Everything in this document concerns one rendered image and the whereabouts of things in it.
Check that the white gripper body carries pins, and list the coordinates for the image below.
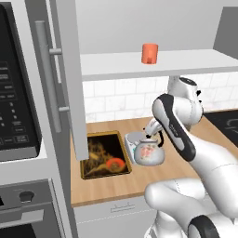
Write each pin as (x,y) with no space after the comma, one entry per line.
(153,126)

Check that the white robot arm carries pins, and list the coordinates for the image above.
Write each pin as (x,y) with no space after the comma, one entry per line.
(214,173)

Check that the white cabinet shelf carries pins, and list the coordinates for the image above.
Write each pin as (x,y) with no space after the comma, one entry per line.
(124,65)

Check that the orange mug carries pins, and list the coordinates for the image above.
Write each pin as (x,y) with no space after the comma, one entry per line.
(150,53)

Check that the white grey kitchen scale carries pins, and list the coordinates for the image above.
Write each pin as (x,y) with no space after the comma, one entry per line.
(131,141)

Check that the black hob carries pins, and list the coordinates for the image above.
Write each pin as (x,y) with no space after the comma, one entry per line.
(224,124)

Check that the white drawer front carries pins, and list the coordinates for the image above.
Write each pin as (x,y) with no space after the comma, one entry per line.
(111,221)

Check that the black oven knob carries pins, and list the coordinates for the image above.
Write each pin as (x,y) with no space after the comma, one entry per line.
(26,196)

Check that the black microwave oven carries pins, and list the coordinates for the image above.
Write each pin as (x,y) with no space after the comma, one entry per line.
(15,93)

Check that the grey oven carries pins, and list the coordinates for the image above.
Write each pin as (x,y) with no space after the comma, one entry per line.
(28,214)

